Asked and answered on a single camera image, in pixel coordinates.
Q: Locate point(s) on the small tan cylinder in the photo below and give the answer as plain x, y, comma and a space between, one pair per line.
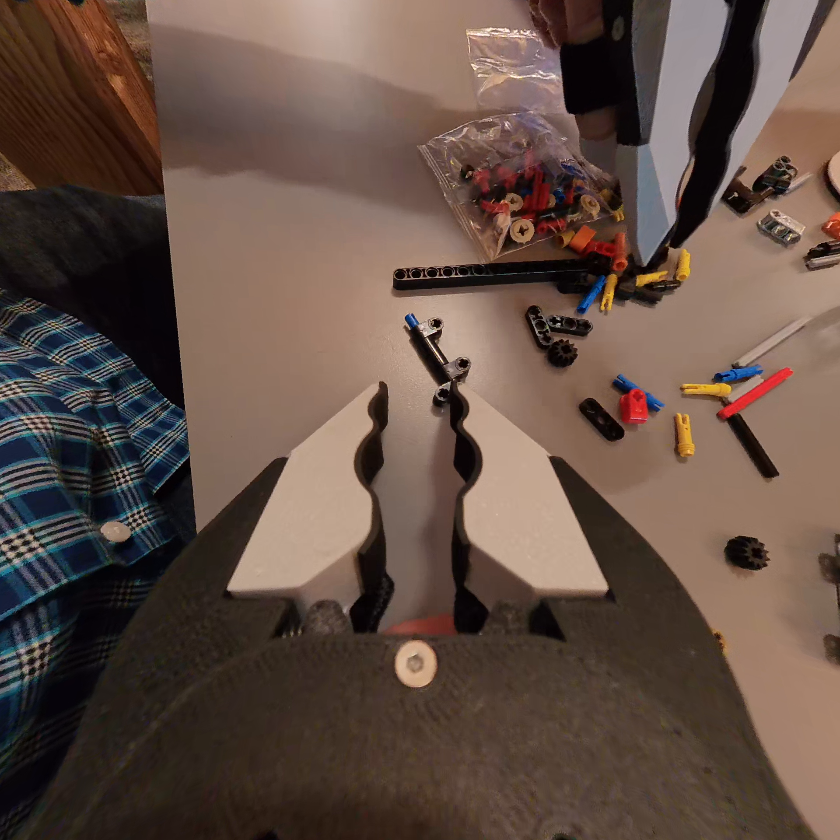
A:
563, 239

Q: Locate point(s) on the dark cloth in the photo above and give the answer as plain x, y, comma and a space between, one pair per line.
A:
85, 249

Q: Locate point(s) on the blue long pin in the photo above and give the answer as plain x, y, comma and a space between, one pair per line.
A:
623, 382
738, 373
591, 294

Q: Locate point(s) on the small black gear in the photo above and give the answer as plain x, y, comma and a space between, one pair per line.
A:
562, 353
747, 552

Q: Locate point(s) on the red axle connector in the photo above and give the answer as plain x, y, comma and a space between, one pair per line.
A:
634, 407

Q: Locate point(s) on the short light grey axle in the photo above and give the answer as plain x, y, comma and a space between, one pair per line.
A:
745, 390

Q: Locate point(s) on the black perpendicular connector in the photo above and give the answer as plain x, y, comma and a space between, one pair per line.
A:
781, 172

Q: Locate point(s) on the wooden furniture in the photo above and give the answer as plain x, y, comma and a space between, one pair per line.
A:
65, 98

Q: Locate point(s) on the long black axle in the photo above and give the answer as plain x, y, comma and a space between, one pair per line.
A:
753, 446

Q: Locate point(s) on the light grey connector block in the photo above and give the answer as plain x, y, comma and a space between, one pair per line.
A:
781, 228

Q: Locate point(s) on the black axle with blue pins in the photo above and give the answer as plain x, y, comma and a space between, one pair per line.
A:
434, 354

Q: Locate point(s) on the yellow axle pin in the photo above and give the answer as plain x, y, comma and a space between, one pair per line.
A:
705, 390
684, 434
608, 291
682, 264
652, 278

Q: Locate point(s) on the cluster of black connectors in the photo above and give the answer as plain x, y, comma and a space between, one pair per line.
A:
646, 292

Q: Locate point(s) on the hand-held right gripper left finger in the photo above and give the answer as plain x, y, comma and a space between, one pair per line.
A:
302, 525

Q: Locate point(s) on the pale rounded board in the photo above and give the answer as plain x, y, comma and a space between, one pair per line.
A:
833, 174

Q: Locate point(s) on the black grey connector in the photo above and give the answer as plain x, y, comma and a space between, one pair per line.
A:
825, 256

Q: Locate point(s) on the long black beam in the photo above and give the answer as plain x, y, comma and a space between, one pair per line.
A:
492, 275

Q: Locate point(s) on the clear bag of small parts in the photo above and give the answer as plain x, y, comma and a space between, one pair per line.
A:
525, 197

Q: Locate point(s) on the red axle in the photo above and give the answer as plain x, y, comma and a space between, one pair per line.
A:
754, 394

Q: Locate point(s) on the person's left hand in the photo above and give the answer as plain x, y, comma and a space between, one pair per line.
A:
571, 19

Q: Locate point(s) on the orange block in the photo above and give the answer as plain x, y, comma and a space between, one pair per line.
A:
582, 239

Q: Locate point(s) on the partly built lego model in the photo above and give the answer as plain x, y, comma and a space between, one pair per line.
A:
832, 564

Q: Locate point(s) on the small orange curved piece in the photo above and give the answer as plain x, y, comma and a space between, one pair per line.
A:
832, 225

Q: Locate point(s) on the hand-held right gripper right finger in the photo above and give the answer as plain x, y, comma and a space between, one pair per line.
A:
531, 525

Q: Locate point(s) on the long light grey axle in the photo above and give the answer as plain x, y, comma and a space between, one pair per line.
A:
771, 342

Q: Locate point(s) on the blue plaid shirt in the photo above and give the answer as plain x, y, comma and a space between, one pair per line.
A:
65, 407

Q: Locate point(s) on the orange axle pin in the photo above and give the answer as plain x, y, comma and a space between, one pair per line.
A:
620, 250

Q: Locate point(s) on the empty clear plastic bag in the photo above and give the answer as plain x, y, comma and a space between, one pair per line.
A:
512, 72

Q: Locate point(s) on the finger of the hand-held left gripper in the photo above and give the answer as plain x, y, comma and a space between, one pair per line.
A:
676, 79
768, 79

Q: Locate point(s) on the small red liftarm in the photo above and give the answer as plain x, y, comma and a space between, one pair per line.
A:
600, 247

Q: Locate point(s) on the black bracket piece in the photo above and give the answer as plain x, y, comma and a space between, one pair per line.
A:
738, 193

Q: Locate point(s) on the black two-hole liftarm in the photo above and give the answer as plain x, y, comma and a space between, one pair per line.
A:
602, 420

